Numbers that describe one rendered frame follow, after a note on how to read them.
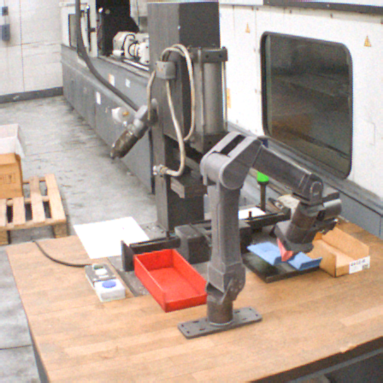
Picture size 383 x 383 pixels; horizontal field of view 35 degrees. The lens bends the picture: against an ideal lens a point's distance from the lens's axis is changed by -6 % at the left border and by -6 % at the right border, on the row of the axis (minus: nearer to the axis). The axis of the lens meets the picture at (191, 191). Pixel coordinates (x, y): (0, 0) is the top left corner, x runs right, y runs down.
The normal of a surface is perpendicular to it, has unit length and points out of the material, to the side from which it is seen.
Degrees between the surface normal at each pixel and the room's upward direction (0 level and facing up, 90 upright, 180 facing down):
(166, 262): 90
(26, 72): 90
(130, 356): 0
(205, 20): 90
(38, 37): 90
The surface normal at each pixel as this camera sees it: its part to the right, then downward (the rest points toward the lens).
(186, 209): 0.38, 0.28
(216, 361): -0.04, -0.95
